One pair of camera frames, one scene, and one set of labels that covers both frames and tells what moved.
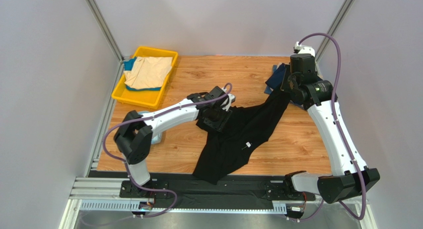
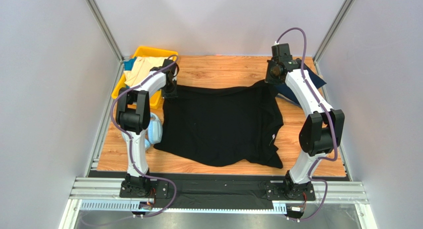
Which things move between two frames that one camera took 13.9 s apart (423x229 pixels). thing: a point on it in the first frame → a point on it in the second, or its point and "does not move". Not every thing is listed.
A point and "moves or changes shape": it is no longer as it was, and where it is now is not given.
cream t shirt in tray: (148, 72) does not move
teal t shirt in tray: (128, 64) does not move
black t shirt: (247, 129) moves or changes shape
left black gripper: (220, 124) → (171, 95)
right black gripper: (287, 84) → (273, 78)
